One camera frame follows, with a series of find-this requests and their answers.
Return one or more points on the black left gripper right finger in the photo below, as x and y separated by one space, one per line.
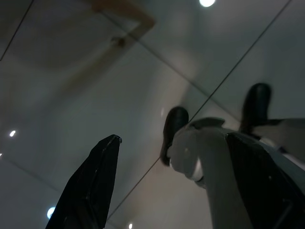
257 186

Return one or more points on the black robot right foot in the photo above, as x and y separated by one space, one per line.
257 102

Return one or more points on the black robot foot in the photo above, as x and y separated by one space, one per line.
257 102
175 126

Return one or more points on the black robot left foot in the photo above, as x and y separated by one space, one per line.
175 126

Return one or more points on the grey robot right leg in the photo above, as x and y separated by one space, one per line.
283 128

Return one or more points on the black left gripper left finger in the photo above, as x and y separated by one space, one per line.
93 186

